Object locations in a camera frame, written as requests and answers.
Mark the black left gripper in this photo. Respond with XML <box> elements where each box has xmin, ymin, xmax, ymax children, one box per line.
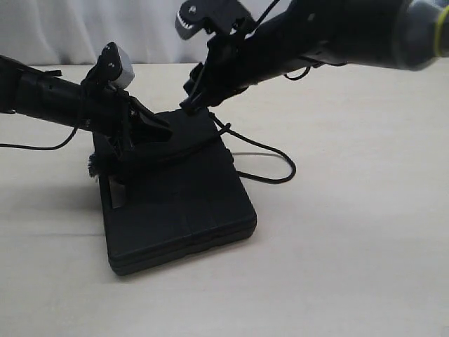
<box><xmin>81</xmin><ymin>68</ymin><xmax>173</xmax><ymax>161</ymax></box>

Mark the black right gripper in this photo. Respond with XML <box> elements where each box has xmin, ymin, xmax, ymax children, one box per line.
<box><xmin>180</xmin><ymin>33</ymin><xmax>260</xmax><ymax>114</ymax></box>

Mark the black braided rope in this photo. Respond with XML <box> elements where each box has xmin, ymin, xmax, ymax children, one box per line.
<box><xmin>86</xmin><ymin>114</ymin><xmax>297</xmax><ymax>185</ymax></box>

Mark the black plastic carry case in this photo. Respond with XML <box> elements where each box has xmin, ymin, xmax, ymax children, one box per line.
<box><xmin>89</xmin><ymin>110</ymin><xmax>257</xmax><ymax>276</ymax></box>

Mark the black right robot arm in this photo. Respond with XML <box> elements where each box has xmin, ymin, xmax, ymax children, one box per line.
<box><xmin>175</xmin><ymin>1</ymin><xmax>448</xmax><ymax>113</ymax></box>

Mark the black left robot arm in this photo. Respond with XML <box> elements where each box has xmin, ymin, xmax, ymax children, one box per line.
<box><xmin>1</xmin><ymin>56</ymin><xmax>173</xmax><ymax>161</ymax></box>

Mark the white backdrop curtain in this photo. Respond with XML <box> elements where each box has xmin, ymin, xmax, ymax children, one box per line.
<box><xmin>1</xmin><ymin>1</ymin><xmax>291</xmax><ymax>67</ymax></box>

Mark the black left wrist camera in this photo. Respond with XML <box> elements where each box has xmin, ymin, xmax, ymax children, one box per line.
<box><xmin>98</xmin><ymin>42</ymin><xmax>135</xmax><ymax>89</ymax></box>

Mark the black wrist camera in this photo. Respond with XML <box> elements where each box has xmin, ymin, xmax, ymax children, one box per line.
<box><xmin>175</xmin><ymin>0</ymin><xmax>255</xmax><ymax>40</ymax></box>
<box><xmin>98</xmin><ymin>42</ymin><xmax>135</xmax><ymax>89</ymax></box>

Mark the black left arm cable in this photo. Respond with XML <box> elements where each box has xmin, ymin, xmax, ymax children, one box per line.
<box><xmin>0</xmin><ymin>101</ymin><xmax>85</xmax><ymax>152</ymax></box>

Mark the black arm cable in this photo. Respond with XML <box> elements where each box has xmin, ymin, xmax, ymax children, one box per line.
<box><xmin>231</xmin><ymin>0</ymin><xmax>348</xmax><ymax>80</ymax></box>
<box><xmin>0</xmin><ymin>101</ymin><xmax>85</xmax><ymax>152</ymax></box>

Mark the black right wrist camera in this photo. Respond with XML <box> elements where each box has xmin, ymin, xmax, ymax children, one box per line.
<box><xmin>175</xmin><ymin>0</ymin><xmax>255</xmax><ymax>40</ymax></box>

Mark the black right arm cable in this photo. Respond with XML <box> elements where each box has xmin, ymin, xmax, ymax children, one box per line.
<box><xmin>231</xmin><ymin>0</ymin><xmax>348</xmax><ymax>80</ymax></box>

